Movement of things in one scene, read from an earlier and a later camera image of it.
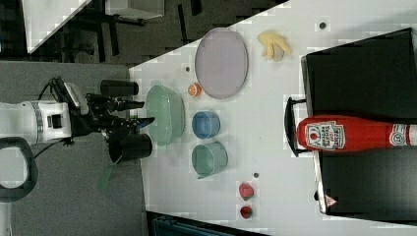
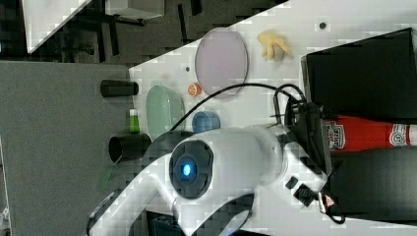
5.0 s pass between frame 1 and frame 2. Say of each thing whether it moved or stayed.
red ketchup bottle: stayed
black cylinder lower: stayed
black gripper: moved
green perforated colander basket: stayed
